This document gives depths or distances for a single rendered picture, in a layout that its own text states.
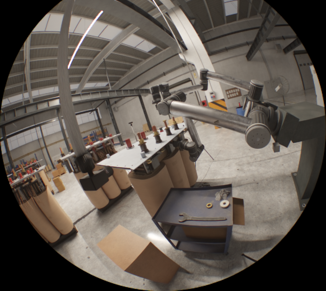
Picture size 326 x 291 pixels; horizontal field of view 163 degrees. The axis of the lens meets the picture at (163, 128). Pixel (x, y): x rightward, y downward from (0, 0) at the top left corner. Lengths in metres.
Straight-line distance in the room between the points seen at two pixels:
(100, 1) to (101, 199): 4.55
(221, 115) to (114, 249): 1.28
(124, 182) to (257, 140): 2.83
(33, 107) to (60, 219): 7.70
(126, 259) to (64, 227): 2.05
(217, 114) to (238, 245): 1.59
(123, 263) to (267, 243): 1.53
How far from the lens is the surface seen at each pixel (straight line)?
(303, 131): 1.33
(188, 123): 1.35
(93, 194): 2.70
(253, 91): 1.70
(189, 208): 1.05
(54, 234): 2.95
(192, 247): 1.67
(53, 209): 2.66
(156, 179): 1.29
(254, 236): 1.83
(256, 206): 2.09
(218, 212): 0.97
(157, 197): 1.42
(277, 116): 1.17
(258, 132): 0.84
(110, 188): 2.83
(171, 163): 1.60
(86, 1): 3.43
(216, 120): 0.90
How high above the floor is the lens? 1.67
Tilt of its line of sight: 7 degrees down
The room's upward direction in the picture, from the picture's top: 18 degrees counter-clockwise
